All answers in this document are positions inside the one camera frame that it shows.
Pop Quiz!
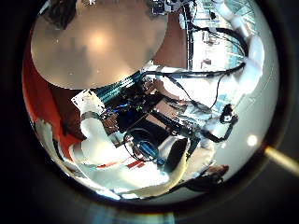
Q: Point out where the black electronics box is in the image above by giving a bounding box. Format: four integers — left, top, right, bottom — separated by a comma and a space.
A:
107, 78, 200, 147

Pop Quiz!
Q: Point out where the teal ribbed rack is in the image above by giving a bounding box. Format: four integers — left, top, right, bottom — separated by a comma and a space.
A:
93, 70, 143, 104

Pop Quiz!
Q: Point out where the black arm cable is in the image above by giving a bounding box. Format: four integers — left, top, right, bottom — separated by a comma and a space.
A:
139, 26, 250, 110

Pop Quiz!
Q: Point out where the red panel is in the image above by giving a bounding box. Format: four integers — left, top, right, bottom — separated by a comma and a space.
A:
21, 46, 83, 162

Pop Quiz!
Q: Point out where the small black camera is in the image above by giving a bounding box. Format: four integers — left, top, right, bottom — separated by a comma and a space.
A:
219, 104, 239, 125

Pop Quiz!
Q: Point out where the blue cable coil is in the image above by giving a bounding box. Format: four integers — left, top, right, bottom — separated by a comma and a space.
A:
124, 129, 166, 166

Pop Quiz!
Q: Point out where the round ceiling light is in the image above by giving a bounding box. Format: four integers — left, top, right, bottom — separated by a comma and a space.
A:
247, 133, 259, 147

